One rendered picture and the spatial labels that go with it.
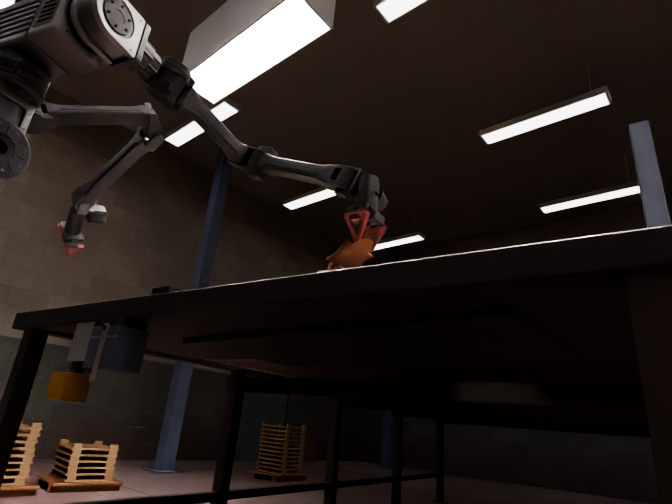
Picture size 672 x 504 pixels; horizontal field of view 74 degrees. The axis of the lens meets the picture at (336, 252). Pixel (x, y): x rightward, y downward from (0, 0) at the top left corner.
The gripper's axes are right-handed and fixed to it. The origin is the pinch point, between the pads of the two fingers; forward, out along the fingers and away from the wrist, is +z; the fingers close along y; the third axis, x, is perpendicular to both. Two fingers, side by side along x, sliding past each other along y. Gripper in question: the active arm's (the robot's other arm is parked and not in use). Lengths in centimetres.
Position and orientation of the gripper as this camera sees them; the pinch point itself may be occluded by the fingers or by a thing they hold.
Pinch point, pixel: (364, 243)
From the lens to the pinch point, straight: 118.1
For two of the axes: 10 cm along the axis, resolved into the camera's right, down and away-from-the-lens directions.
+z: -1.0, 9.3, -3.6
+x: -8.4, 1.2, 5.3
